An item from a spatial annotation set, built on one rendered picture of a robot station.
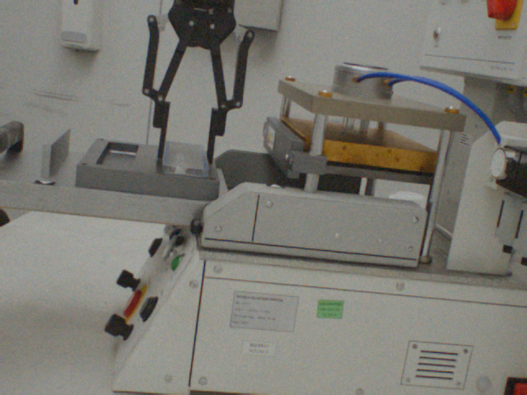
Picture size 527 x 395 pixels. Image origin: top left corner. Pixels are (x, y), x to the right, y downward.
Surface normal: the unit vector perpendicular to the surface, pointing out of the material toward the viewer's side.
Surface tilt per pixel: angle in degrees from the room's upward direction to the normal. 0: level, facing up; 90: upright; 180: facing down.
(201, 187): 90
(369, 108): 90
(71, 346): 0
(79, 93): 90
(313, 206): 90
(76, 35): 81
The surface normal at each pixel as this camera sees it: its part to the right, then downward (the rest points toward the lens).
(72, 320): 0.14, -0.97
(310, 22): -0.09, 0.21
